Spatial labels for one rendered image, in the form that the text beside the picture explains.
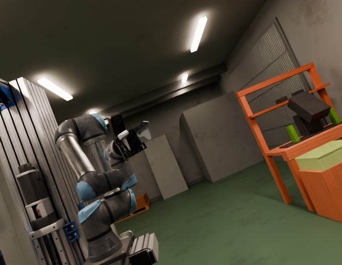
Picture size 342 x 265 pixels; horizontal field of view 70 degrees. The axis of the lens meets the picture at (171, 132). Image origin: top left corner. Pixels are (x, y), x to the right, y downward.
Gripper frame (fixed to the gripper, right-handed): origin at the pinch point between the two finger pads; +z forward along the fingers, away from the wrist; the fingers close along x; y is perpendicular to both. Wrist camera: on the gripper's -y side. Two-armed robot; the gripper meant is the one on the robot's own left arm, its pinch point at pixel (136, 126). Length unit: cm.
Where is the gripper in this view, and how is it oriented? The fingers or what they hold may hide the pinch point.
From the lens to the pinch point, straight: 72.7
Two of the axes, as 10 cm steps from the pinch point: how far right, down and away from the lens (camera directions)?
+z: 4.4, -2.5, -8.6
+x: -7.5, 4.2, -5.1
